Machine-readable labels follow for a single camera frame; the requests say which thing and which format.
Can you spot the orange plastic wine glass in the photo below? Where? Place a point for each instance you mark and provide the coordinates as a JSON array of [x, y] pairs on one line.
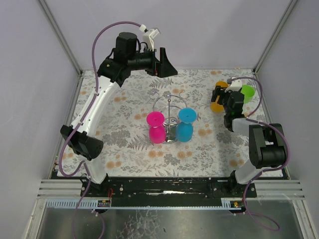
[[215, 106]]

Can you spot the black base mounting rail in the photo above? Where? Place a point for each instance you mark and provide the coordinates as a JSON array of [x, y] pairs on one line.
[[167, 192]]

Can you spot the blue plastic wine glass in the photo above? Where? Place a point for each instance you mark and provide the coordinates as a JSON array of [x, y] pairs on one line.
[[184, 129]]

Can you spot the pink plastic wine glass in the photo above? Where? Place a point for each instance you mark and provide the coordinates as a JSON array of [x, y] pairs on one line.
[[157, 132]]

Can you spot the left aluminium frame post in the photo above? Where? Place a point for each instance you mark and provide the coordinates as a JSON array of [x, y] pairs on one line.
[[59, 34]]

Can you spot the aluminium frame post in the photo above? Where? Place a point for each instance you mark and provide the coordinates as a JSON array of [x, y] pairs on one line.
[[59, 34], [278, 29]]

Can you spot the chrome wine glass rack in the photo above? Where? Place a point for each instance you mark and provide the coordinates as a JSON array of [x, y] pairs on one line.
[[169, 105]]

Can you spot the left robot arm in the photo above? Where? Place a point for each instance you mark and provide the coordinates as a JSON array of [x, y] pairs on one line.
[[125, 57]]

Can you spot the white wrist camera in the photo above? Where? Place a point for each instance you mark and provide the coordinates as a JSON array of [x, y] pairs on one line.
[[234, 84], [149, 36]]

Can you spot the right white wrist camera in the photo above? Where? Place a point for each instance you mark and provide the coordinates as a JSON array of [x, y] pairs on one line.
[[234, 84]]

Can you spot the right aluminium frame post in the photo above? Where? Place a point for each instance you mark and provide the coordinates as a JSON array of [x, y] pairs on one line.
[[278, 29]]

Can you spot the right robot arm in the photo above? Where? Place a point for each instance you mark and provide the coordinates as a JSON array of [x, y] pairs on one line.
[[267, 146]]

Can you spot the green plastic wine glass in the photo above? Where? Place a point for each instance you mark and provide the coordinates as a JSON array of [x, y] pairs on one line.
[[248, 93]]

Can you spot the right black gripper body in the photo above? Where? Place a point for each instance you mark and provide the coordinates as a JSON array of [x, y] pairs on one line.
[[219, 95]]

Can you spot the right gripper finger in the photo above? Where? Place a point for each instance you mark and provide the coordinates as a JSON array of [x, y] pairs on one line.
[[219, 102], [218, 91]]

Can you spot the floral patterned table mat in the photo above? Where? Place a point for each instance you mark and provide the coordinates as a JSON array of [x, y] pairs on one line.
[[212, 151]]

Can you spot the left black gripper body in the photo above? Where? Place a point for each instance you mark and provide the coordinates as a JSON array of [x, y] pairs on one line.
[[156, 64]]

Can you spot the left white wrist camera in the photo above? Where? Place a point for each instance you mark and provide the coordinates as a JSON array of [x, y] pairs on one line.
[[149, 36]]

